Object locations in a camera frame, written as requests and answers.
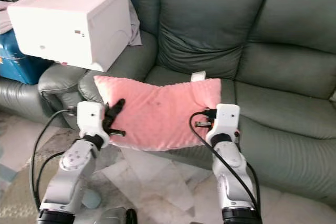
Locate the blue hard suitcase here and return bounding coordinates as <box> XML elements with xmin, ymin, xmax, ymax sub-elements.
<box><xmin>0</xmin><ymin>29</ymin><xmax>51</xmax><ymax>85</ymax></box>

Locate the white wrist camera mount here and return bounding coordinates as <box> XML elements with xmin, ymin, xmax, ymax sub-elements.
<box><xmin>207</xmin><ymin>103</ymin><xmax>241</xmax><ymax>141</ymax></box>
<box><xmin>77</xmin><ymin>101</ymin><xmax>110</xmax><ymax>141</ymax></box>

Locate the pink dotted pillow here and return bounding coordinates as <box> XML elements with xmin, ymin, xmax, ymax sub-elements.
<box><xmin>93</xmin><ymin>71</ymin><xmax>222</xmax><ymax>152</ymax></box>

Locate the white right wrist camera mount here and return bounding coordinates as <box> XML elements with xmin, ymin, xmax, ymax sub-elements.
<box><xmin>207</xmin><ymin>103</ymin><xmax>241</xmax><ymax>141</ymax></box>

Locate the dark green leather sofa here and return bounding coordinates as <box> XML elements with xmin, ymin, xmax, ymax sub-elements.
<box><xmin>0</xmin><ymin>0</ymin><xmax>336</xmax><ymax>209</ymax></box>

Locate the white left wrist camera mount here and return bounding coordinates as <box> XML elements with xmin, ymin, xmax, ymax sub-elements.
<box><xmin>77</xmin><ymin>101</ymin><xmax>110</xmax><ymax>141</ymax></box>

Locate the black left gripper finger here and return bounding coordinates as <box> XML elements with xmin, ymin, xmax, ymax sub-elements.
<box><xmin>105</xmin><ymin>99</ymin><xmax>126</xmax><ymax>128</ymax></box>

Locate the white plastic storage box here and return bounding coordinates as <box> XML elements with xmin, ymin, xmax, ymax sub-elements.
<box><xmin>7</xmin><ymin>0</ymin><xmax>134</xmax><ymax>73</ymax></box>

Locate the grey robot leg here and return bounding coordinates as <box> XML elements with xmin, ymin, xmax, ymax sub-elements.
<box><xmin>99</xmin><ymin>207</ymin><xmax>138</xmax><ymax>224</ymax></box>

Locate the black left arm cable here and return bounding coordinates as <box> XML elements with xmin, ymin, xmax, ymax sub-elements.
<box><xmin>30</xmin><ymin>108</ymin><xmax>79</xmax><ymax>211</ymax></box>
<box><xmin>36</xmin><ymin>151</ymin><xmax>66</xmax><ymax>193</ymax></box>

